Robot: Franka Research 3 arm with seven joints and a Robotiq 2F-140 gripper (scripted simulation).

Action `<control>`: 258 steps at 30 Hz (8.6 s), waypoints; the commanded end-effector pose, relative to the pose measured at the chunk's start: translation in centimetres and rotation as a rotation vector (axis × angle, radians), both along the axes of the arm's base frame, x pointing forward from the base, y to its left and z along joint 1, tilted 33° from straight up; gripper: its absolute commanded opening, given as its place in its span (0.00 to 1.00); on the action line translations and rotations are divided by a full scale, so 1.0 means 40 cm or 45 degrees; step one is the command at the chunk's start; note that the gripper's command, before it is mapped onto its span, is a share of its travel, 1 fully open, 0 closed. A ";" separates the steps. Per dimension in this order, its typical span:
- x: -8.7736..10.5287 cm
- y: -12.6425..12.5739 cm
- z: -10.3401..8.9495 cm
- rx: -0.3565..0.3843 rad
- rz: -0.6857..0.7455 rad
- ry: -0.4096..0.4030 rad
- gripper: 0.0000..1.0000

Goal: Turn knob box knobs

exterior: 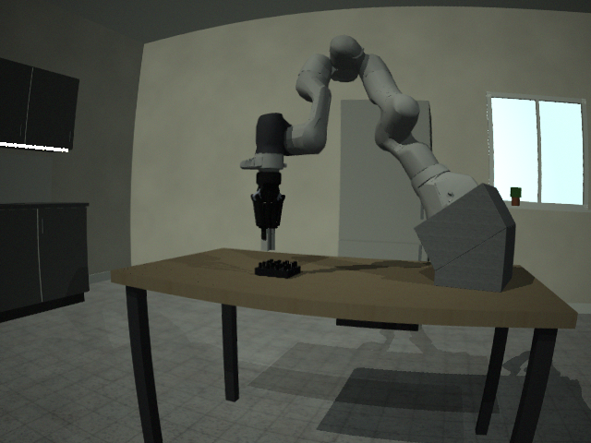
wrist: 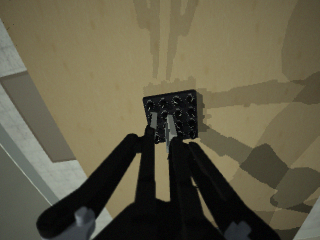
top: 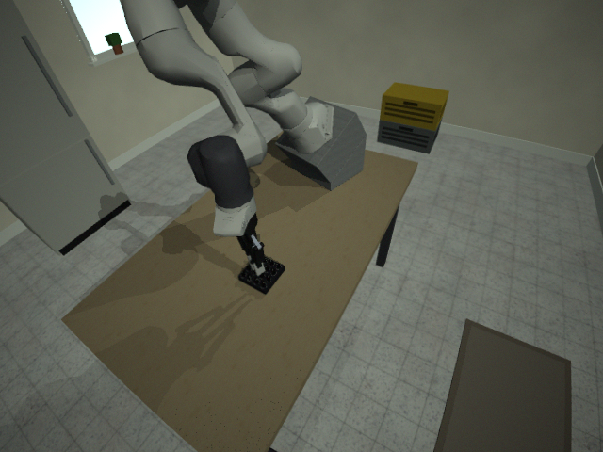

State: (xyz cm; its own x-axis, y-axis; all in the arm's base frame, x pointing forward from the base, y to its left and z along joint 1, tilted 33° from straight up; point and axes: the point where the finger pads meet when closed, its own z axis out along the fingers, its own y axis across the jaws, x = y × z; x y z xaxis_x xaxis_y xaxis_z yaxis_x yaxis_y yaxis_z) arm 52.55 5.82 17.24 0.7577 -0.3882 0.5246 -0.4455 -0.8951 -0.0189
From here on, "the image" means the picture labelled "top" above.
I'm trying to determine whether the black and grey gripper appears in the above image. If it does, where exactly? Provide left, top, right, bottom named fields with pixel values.
left=237, top=213, right=266, bottom=276

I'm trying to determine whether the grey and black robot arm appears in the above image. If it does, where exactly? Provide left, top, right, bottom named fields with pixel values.
left=121, top=0, right=334, bottom=237

